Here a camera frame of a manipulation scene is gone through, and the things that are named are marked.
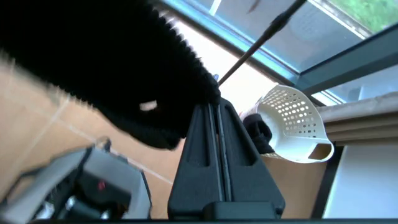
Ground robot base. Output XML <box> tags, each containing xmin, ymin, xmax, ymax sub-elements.
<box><xmin>0</xmin><ymin>138</ymin><xmax>153</xmax><ymax>224</ymax></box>

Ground white laundry basket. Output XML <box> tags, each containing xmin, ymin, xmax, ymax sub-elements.
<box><xmin>239</xmin><ymin>84</ymin><xmax>335</xmax><ymax>164</ymax></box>

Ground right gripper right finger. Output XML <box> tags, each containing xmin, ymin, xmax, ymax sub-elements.
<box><xmin>217</xmin><ymin>98</ymin><xmax>286</xmax><ymax>218</ymax></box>

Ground black clothes rack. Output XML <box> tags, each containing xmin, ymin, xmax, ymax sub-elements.
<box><xmin>217</xmin><ymin>0</ymin><xmax>307</xmax><ymax>86</ymax></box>

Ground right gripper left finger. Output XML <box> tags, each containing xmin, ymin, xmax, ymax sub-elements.
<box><xmin>167</xmin><ymin>104</ymin><xmax>224</xmax><ymax>218</ymax></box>

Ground heap of clothes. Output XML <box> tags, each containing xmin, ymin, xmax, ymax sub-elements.
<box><xmin>242</xmin><ymin>113</ymin><xmax>274</xmax><ymax>155</ymax></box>

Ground beige curtain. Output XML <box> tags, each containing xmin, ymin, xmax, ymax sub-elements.
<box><xmin>317</xmin><ymin>91</ymin><xmax>398</xmax><ymax>146</ymax></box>

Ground black shorts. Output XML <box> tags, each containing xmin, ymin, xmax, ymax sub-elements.
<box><xmin>0</xmin><ymin>0</ymin><xmax>221</xmax><ymax>150</ymax></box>

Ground window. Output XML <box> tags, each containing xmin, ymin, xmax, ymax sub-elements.
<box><xmin>155</xmin><ymin>0</ymin><xmax>398</xmax><ymax>106</ymax></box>

